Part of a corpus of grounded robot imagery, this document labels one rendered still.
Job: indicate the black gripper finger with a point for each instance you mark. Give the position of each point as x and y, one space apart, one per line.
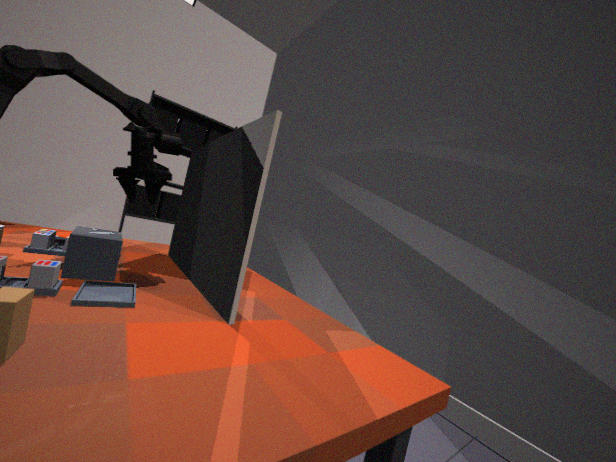
152 189
129 187

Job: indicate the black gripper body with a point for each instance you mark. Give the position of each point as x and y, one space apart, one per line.
142 166

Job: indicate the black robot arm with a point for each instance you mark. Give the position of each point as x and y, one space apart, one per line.
18 67

